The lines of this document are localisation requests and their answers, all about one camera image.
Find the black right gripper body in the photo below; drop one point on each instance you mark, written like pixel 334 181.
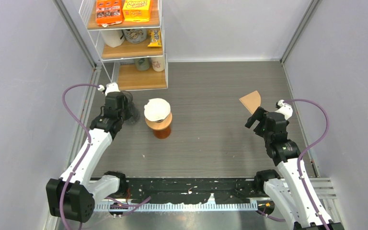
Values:
pixel 261 131

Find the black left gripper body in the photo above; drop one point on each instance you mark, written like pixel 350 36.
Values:
pixel 124 113

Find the white paper coffee filter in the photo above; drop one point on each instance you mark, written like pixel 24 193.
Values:
pixel 157 109

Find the round wooden dripper stand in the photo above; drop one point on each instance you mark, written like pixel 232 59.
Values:
pixel 160 125

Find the amber glass jar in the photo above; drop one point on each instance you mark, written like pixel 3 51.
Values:
pixel 162 134

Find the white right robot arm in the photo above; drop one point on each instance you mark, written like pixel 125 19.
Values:
pixel 288 185

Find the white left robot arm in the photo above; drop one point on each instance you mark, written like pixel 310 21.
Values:
pixel 72 196

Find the brown paper filter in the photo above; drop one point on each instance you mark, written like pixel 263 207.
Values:
pixel 251 101

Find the white patterned cup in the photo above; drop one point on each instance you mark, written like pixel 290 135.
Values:
pixel 158 63

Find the printed white mug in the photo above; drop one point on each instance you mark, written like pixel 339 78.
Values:
pixel 135 36

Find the yellow candy bag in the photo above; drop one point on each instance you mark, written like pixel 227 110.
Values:
pixel 155 38

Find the orange snack box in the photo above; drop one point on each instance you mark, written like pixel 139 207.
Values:
pixel 108 12

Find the yellow snack box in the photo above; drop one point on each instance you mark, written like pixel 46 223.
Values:
pixel 137 10

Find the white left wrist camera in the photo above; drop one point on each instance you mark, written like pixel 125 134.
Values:
pixel 108 88

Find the white wire wooden shelf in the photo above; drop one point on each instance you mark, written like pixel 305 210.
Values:
pixel 122 57

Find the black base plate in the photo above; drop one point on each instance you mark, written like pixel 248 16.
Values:
pixel 189 191

